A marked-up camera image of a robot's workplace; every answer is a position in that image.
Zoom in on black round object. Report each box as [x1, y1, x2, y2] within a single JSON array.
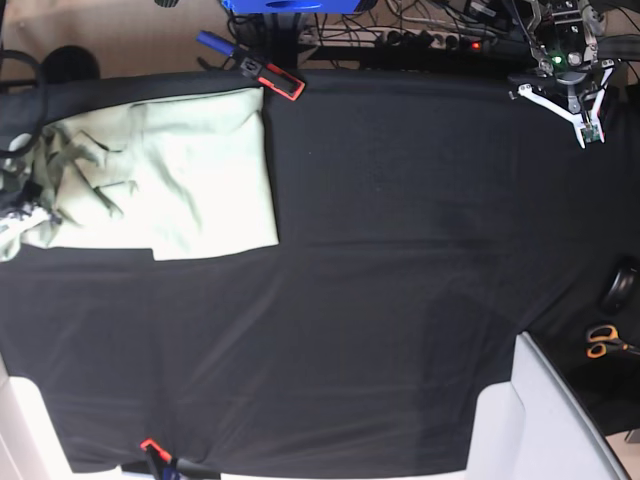
[[601, 267, 639, 315]]

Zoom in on pale green T-shirt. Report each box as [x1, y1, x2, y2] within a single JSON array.
[[1, 88, 279, 261]]

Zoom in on white power strip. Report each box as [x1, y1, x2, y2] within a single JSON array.
[[374, 29, 460, 50]]

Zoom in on red black clamp bottom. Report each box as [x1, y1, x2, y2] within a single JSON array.
[[139, 438, 221, 480]]

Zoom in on red black clamp top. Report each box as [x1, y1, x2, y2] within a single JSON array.
[[240, 57, 306, 101]]

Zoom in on grey white furniture right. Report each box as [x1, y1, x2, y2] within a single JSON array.
[[465, 332, 629, 480]]

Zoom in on black table cloth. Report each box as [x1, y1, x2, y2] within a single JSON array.
[[1, 70, 639, 478]]

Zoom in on red black clamp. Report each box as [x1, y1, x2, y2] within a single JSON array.
[[139, 438, 221, 480], [240, 57, 306, 101]]

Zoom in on white furniture left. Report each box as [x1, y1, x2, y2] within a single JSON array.
[[1, 361, 73, 480]]

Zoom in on blue handle tool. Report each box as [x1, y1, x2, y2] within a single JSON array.
[[196, 31, 236, 57]]

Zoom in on blue box top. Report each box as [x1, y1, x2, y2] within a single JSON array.
[[222, 0, 378, 14]]

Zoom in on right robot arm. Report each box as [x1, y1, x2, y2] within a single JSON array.
[[1, 49, 48, 208]]

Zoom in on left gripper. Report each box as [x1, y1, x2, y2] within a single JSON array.
[[537, 64, 608, 113]]

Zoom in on orange handled scissors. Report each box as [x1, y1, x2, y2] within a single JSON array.
[[586, 324, 639, 359]]

